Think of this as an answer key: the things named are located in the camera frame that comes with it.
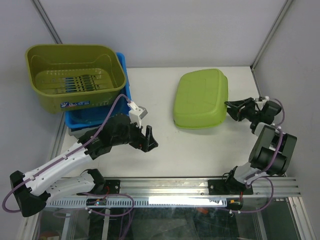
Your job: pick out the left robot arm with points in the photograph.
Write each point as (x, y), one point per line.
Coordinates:
(35, 189)

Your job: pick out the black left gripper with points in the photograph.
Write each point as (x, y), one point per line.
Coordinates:
(145, 143)

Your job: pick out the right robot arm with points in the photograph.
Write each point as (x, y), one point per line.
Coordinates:
(273, 149)

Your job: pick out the white slotted cable duct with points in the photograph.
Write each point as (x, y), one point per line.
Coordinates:
(138, 202)

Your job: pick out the olive green slotted basket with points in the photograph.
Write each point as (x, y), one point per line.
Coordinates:
(68, 77)

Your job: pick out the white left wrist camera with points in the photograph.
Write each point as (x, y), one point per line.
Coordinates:
(136, 113)

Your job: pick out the blue plastic bin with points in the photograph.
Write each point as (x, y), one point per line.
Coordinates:
(92, 117)

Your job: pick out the grey plastic crate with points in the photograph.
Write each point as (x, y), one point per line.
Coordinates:
(77, 132)

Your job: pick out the aluminium rail frame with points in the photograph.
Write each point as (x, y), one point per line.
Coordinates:
(183, 162)

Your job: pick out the bright green plastic tub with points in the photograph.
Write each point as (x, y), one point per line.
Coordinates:
(200, 99)

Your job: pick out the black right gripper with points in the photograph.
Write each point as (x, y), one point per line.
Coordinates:
(236, 113)

